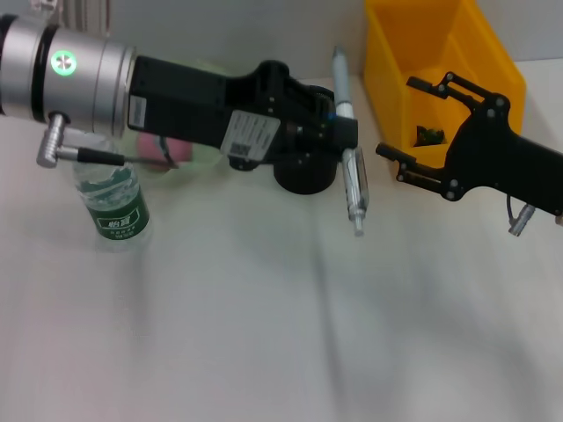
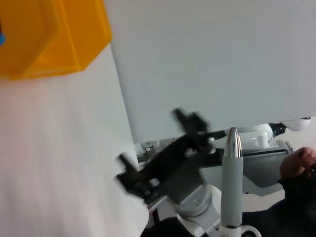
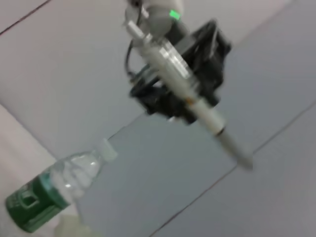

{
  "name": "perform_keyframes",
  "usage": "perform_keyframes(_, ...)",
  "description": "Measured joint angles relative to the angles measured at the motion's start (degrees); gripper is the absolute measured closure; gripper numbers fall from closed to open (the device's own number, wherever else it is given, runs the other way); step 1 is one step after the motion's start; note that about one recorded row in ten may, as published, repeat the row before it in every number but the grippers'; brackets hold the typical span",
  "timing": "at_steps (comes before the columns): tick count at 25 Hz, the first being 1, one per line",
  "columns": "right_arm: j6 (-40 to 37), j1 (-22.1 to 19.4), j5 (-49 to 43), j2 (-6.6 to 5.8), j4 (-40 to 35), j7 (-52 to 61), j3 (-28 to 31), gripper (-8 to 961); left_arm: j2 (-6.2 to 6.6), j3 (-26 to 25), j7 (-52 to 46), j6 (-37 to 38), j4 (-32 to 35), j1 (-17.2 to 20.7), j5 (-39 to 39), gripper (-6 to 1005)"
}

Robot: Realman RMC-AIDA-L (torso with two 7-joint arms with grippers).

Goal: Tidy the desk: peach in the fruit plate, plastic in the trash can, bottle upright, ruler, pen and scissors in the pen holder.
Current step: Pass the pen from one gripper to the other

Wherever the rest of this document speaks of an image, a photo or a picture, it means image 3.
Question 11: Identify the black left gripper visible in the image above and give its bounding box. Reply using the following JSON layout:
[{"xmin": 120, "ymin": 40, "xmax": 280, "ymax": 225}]
[{"xmin": 129, "ymin": 19, "xmax": 233, "ymax": 126}]

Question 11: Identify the clear green-label water bottle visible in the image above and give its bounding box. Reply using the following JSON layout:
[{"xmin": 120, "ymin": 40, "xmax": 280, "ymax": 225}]
[{"xmin": 5, "ymin": 138, "xmax": 119, "ymax": 234}]

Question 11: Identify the silver white pen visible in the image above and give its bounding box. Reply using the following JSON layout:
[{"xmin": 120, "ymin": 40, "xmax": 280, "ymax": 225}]
[{"xmin": 126, "ymin": 20, "xmax": 254, "ymax": 171}]

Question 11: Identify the translucent green fruit plate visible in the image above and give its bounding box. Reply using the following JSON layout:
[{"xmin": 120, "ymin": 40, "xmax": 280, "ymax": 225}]
[{"xmin": 52, "ymin": 214, "xmax": 106, "ymax": 237}]

